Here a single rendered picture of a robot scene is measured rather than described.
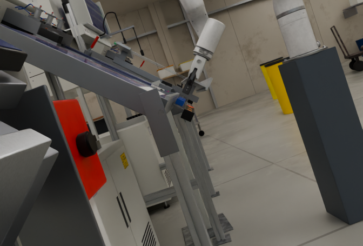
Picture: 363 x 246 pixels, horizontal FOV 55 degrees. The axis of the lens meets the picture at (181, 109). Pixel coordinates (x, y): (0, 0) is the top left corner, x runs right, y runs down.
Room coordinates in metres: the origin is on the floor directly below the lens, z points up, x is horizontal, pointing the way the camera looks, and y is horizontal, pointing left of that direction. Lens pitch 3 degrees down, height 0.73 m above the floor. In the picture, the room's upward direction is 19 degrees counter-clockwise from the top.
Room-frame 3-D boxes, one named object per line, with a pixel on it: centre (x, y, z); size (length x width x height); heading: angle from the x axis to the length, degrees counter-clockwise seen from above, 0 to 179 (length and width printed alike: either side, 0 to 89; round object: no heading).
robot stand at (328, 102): (1.48, -0.57, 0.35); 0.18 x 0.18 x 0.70; 6
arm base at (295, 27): (1.48, -0.57, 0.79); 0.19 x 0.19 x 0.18
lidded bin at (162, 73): (9.32, 0.05, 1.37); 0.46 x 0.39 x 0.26; 96
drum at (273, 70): (4.70, -1.47, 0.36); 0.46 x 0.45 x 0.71; 5
